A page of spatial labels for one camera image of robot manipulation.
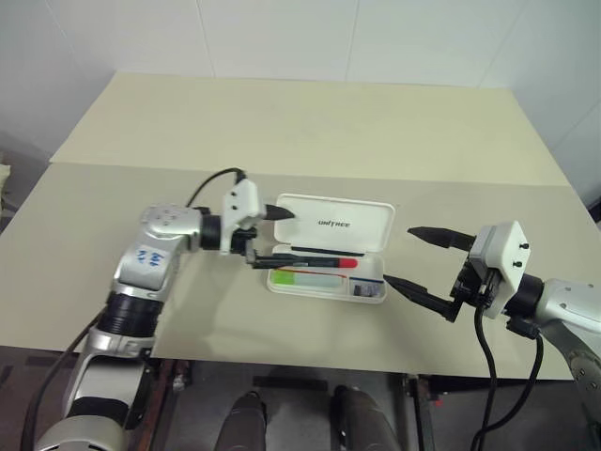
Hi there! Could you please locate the metal table frame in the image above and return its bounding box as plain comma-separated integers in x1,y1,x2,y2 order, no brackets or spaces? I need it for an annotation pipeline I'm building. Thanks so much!
140,359,583,451

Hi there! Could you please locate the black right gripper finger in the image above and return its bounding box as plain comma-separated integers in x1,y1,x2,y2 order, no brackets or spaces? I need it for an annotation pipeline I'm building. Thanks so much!
407,225,476,252
385,274,464,324

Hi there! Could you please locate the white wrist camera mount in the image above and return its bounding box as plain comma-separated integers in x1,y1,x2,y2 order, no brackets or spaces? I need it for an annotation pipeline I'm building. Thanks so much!
220,179,265,256
469,220,534,320

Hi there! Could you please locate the dark rounded shape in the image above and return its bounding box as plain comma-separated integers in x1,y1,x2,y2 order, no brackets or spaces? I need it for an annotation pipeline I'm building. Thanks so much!
215,392,269,451

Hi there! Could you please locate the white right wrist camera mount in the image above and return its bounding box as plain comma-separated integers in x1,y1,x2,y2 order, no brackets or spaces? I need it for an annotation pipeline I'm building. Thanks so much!
469,220,534,320

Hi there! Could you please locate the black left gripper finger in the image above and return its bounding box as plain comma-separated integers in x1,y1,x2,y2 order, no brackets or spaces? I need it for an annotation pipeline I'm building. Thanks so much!
262,202,298,223
251,255,302,272

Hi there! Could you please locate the white open pencil case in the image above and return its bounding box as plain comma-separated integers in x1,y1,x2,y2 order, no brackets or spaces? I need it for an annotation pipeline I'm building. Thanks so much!
266,192,395,305

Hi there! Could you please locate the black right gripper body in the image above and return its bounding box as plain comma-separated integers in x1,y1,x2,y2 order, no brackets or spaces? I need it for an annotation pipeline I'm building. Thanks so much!
449,256,499,309

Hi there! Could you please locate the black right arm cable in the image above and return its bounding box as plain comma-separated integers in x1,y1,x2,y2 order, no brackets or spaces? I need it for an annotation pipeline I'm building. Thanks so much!
469,272,546,451

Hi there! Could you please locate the dark pen with red cap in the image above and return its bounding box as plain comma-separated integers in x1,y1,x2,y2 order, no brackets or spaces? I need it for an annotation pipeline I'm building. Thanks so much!
270,253,359,271

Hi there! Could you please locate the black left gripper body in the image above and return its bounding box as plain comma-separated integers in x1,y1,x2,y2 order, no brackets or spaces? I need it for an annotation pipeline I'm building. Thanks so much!
232,226,260,264

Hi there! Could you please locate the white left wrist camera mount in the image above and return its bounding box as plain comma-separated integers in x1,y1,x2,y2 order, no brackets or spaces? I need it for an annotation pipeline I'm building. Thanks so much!
220,179,265,256

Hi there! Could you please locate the green eraser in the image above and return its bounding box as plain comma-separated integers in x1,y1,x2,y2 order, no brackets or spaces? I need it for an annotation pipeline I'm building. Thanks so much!
274,271,342,289

